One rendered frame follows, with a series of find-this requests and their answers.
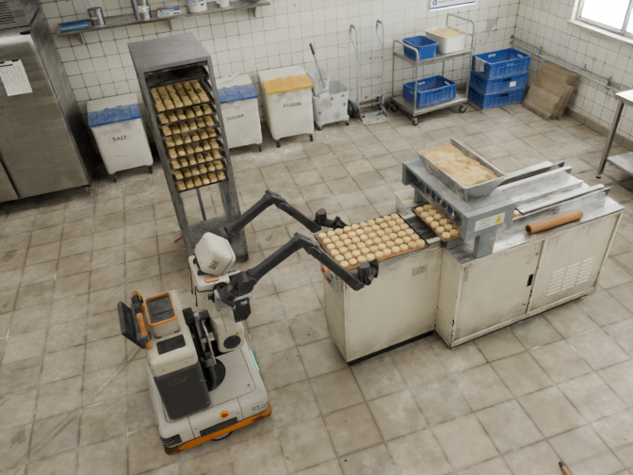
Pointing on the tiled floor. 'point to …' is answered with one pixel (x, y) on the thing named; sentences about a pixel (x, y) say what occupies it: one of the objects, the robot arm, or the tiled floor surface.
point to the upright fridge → (39, 112)
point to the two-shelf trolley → (442, 75)
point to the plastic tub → (404, 198)
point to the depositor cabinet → (524, 267)
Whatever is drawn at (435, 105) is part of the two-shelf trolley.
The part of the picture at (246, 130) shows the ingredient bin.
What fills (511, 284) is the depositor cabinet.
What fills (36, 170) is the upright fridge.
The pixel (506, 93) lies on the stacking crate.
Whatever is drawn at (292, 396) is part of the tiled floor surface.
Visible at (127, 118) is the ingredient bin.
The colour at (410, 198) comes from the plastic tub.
